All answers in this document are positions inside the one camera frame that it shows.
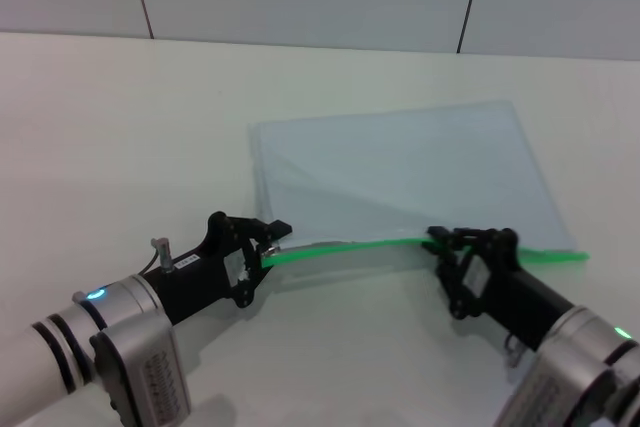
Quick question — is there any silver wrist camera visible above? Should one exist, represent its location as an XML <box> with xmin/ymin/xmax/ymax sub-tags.
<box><xmin>492</xmin><ymin>349</ymin><xmax>619</xmax><ymax>427</ymax></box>
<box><xmin>89</xmin><ymin>315</ymin><xmax>194</xmax><ymax>427</ymax></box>

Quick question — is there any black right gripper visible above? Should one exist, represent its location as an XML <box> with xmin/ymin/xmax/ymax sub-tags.
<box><xmin>421</xmin><ymin>225</ymin><xmax>575</xmax><ymax>351</ymax></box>

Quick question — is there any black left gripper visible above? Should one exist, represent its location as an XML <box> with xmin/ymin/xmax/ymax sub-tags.
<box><xmin>142</xmin><ymin>211</ymin><xmax>294</xmax><ymax>326</ymax></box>

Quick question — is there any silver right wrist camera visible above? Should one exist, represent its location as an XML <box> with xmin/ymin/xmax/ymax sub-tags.
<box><xmin>492</xmin><ymin>349</ymin><xmax>619</xmax><ymax>427</ymax></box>

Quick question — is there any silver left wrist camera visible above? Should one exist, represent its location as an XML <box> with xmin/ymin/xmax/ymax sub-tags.
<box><xmin>89</xmin><ymin>315</ymin><xmax>194</xmax><ymax>427</ymax></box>

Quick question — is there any thin left gripper cable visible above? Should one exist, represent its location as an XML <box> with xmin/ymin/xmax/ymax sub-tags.
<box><xmin>143</xmin><ymin>246</ymin><xmax>164</xmax><ymax>276</ymax></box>

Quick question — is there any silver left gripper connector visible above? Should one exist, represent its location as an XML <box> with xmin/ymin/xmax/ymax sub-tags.
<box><xmin>151</xmin><ymin>236</ymin><xmax>177</xmax><ymax>274</ymax></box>

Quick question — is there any transparent green-zip document bag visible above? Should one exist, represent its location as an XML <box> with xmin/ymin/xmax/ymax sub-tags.
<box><xmin>248</xmin><ymin>99</ymin><xmax>591</xmax><ymax>269</ymax></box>

